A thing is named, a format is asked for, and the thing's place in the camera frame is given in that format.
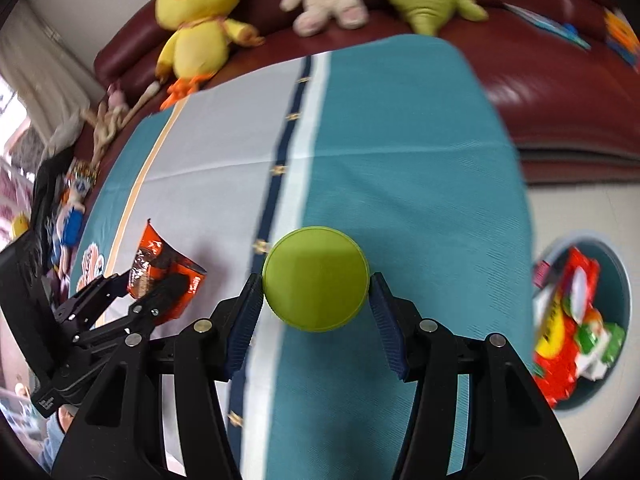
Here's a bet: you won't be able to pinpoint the beige curtain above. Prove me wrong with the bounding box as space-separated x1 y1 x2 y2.
0 0 108 126

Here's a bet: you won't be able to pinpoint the person's blue jeans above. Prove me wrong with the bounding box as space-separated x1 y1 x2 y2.
42 405 81 466

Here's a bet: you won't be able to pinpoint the teal and grey tablecloth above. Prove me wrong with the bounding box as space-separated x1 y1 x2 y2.
65 35 536 480

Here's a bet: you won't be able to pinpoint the blue orange cartoon doll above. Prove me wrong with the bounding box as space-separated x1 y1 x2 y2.
50 175 88 281

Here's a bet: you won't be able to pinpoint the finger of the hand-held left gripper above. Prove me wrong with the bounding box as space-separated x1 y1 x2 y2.
54 272 132 328
72 274 193 348

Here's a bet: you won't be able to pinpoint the white cloth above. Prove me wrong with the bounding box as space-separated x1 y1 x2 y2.
42 110 88 158

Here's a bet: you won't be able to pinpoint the blue picture book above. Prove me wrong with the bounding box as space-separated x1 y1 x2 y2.
502 2 592 51

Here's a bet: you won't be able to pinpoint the red yellow snack bag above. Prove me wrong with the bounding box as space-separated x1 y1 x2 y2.
532 247 601 408

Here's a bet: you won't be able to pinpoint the pink paper cup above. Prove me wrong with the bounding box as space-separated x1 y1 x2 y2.
531 259 553 291

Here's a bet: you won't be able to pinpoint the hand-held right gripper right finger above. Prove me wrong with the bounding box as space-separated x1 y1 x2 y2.
369 271 581 480

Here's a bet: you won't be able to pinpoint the shiny patterned packet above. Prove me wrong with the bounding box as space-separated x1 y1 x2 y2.
67 157 101 191

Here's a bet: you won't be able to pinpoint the dark cloth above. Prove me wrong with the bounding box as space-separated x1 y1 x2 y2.
27 157 68 261

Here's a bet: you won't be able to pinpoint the maroon leather sofa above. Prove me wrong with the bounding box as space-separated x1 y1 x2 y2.
94 0 640 163

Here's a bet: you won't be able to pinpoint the teal trash bin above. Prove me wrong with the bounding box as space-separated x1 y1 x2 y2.
531 232 632 413

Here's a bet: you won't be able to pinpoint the colourful toy pile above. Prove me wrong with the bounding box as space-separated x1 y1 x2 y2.
602 7 640 68

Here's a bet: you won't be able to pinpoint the beige long-limbed rabbit plush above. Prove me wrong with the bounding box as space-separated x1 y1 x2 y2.
80 81 163 171

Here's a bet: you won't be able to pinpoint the yellow duck plush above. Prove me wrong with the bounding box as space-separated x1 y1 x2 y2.
154 0 266 111

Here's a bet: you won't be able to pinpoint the orange green snack wrapper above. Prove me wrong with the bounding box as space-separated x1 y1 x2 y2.
570 307 626 381

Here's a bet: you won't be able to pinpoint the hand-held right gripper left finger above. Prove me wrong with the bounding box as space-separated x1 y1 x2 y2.
50 272 265 480

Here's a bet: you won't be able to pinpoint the yellow-green round lid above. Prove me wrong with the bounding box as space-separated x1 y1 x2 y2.
261 226 371 333

